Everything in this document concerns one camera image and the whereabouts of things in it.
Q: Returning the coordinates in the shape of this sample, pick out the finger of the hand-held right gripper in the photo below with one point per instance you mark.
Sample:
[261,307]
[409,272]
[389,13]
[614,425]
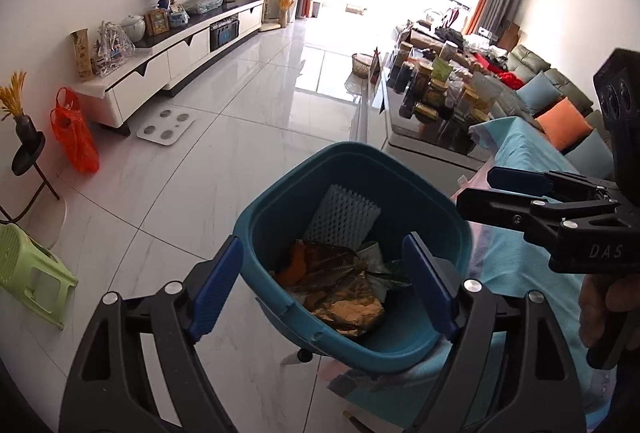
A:
[517,180]
[495,208]

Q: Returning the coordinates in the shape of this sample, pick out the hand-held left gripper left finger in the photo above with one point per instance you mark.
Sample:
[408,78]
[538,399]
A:
[215,288]

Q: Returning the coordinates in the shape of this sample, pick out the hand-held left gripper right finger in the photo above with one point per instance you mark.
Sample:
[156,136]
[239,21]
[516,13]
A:
[430,288]

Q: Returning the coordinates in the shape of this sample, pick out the green plastic wrapper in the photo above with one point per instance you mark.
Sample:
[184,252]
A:
[390,275]

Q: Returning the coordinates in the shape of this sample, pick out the orange peel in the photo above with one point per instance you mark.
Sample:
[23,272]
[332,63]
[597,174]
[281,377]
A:
[295,265]

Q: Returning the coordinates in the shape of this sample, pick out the brown paper trash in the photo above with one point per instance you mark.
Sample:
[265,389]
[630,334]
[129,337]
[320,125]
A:
[350,313]

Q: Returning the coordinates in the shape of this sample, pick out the teal plastic trash bin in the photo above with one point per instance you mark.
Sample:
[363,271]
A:
[280,213]

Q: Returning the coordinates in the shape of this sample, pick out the white foam fruit net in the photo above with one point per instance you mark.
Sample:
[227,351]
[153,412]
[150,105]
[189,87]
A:
[340,213]

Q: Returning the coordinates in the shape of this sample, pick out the person's right hand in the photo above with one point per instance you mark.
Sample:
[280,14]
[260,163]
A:
[597,308]

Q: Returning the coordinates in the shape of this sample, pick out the blue cushion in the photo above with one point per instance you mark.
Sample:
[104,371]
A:
[534,93]
[592,153]

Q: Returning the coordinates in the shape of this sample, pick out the teal and grey tablecloth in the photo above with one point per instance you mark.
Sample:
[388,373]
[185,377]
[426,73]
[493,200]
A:
[520,253]

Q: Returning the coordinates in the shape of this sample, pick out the orange cushion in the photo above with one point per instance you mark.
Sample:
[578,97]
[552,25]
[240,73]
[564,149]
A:
[562,125]

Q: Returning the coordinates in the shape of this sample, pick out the green sofa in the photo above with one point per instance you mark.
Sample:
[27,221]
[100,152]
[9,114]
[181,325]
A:
[570,85]

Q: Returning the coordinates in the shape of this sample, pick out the glass coffee table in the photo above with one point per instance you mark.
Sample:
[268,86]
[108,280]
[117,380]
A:
[425,138]

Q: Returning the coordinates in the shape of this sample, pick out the red cloth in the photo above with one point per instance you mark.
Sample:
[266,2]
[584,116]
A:
[507,79]

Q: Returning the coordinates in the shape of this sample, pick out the group of jars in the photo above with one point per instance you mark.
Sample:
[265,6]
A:
[440,88]

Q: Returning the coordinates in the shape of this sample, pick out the brown cardboard box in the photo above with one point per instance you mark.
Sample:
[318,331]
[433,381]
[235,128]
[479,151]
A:
[508,35]

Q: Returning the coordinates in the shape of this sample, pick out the white body scale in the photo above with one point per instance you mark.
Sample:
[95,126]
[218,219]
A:
[165,127]

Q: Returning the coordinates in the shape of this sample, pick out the green plastic stool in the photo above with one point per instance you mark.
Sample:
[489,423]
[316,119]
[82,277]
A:
[30,273]

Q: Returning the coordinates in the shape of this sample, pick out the wicker basket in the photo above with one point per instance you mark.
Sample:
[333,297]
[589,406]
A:
[362,65]

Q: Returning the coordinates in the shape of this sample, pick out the red plastic bag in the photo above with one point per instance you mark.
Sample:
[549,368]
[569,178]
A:
[75,133]

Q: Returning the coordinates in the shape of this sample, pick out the black metal plant stand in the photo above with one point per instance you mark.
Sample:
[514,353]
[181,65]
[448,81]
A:
[27,158]

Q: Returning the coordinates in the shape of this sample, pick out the white and black TV cabinet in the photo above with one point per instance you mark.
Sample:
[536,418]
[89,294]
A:
[190,50]

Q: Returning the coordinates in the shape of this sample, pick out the black vase with yellow wheat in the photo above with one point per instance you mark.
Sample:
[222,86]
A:
[22,123]

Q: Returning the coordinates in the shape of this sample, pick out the clear wrapped ship model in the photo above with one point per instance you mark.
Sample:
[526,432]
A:
[112,50]

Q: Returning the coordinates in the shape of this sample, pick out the small white bin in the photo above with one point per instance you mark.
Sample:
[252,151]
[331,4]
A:
[316,8]

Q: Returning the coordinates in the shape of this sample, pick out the tall painted cylinder vase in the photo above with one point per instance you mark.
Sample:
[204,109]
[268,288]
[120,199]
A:
[82,55]

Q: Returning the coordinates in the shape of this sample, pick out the white ceramic jar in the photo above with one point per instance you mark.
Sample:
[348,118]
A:
[133,30]

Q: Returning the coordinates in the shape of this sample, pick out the blue white porcelain bowl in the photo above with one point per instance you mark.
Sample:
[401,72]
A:
[178,19]

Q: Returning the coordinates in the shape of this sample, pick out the clear plastic bag bundle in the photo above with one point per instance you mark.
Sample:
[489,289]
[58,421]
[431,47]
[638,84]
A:
[202,4]

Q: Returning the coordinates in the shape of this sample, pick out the wooden picture frame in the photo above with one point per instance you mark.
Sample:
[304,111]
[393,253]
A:
[157,22]

